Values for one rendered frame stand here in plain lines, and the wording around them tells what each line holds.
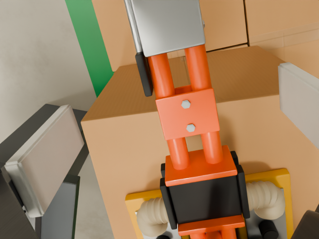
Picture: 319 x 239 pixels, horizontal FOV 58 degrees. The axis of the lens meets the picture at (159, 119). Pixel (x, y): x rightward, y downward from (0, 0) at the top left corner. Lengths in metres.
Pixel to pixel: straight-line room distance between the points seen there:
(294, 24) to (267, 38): 0.07
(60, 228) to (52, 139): 0.78
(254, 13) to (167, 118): 0.60
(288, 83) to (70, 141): 0.13
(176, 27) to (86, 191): 1.59
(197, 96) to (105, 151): 0.25
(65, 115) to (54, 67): 1.34
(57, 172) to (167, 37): 0.18
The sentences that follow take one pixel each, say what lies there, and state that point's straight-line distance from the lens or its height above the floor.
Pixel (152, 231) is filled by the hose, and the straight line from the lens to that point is 0.50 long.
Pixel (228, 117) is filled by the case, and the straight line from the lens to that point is 0.48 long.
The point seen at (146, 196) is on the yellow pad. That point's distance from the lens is 0.53.
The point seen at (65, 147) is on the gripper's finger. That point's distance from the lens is 0.17.
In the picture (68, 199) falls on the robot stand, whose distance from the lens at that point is 0.85.
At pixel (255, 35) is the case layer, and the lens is 0.87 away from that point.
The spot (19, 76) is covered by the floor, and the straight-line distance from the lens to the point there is 1.61.
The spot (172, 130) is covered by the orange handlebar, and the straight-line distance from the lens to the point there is 0.32.
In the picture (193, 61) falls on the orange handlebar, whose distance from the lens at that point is 0.30.
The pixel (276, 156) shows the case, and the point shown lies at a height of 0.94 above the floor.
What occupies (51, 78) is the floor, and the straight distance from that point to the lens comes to 1.54.
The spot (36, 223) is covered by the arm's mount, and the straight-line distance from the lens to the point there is 0.89.
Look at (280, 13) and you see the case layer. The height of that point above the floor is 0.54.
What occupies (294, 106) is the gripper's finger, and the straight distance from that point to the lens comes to 0.17.
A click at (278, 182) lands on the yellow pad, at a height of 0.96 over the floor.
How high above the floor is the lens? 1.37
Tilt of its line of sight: 66 degrees down
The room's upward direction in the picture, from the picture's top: 175 degrees counter-clockwise
